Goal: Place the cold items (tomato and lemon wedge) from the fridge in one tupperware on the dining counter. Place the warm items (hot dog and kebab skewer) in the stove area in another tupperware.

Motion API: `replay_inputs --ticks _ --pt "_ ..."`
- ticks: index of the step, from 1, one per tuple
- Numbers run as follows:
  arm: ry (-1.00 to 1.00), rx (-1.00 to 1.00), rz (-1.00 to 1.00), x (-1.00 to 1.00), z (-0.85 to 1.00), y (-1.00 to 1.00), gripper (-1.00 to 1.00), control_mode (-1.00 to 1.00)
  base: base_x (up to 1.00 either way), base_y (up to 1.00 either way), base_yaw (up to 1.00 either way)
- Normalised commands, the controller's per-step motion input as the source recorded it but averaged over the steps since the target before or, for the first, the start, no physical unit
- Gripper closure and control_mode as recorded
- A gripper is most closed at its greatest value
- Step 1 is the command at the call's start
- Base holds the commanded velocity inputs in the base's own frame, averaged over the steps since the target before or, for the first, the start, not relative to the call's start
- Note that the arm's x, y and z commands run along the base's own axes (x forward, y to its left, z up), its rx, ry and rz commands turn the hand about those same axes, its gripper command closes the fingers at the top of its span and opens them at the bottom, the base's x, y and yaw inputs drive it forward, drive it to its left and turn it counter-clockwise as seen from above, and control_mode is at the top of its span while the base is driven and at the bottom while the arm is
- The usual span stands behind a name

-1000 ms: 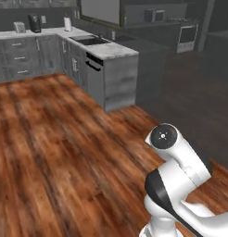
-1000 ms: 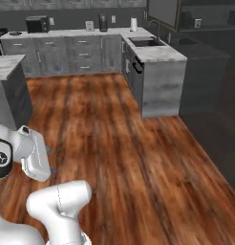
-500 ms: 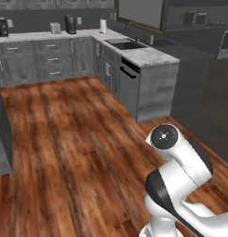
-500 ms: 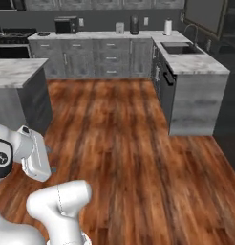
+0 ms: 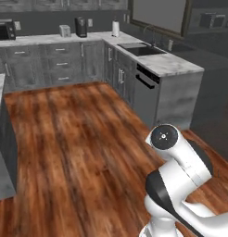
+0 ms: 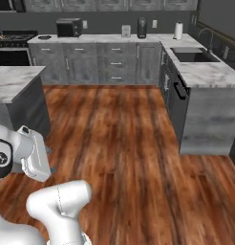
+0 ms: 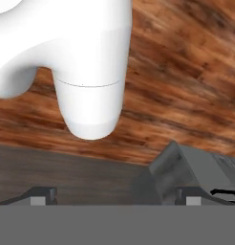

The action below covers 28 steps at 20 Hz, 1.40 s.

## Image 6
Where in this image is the grey base cupboard run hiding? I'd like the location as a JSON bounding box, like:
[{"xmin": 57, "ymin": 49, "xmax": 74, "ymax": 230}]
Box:
[{"xmin": 28, "ymin": 41, "xmax": 162, "ymax": 86}]

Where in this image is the black stove with oven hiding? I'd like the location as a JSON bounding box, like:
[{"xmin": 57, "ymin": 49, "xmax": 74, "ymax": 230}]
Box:
[{"xmin": 0, "ymin": 30, "xmax": 39, "ymax": 67}]

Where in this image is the grey island counter cabinet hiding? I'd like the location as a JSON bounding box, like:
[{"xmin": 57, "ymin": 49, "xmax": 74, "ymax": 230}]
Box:
[{"xmin": 0, "ymin": 65, "xmax": 53, "ymax": 175}]

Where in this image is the grey wall cupboard run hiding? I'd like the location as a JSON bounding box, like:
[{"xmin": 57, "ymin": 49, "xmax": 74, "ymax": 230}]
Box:
[{"xmin": 24, "ymin": 0, "xmax": 199, "ymax": 13}]

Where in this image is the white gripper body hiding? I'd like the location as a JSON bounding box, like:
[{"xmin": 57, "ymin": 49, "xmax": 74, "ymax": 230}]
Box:
[{"xmin": 20, "ymin": 128, "xmax": 53, "ymax": 183}]

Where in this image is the black toaster oven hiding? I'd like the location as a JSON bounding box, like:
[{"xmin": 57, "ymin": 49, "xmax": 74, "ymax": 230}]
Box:
[{"xmin": 55, "ymin": 17, "xmax": 83, "ymax": 38}]

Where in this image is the silver sink tap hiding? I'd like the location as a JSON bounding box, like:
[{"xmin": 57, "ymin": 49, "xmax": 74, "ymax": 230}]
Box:
[{"xmin": 197, "ymin": 27, "xmax": 216, "ymax": 55}]

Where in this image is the white paper towel roll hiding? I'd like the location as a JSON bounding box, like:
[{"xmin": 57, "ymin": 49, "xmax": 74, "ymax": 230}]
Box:
[{"xmin": 173, "ymin": 20, "xmax": 184, "ymax": 41}]

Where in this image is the grey sink counter cabinet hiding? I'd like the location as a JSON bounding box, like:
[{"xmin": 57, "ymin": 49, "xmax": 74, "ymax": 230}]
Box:
[{"xmin": 158, "ymin": 46, "xmax": 235, "ymax": 157}]

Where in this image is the black sink basin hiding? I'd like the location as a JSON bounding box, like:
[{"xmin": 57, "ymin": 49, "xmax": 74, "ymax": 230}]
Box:
[{"xmin": 169, "ymin": 46, "xmax": 222, "ymax": 63}]

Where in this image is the black range hood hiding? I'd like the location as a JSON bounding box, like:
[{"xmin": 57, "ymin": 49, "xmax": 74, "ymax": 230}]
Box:
[{"xmin": 0, "ymin": 0, "xmax": 27, "ymax": 13}]

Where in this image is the dark window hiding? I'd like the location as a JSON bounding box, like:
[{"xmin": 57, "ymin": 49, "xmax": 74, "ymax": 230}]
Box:
[{"xmin": 197, "ymin": 0, "xmax": 235, "ymax": 46}]

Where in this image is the black coffee machine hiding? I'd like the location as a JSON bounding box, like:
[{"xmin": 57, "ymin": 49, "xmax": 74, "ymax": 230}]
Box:
[{"xmin": 136, "ymin": 16, "xmax": 148, "ymax": 40}]

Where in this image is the black dishwasher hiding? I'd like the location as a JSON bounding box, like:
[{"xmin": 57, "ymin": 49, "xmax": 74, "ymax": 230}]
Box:
[{"xmin": 167, "ymin": 67, "xmax": 191, "ymax": 145}]

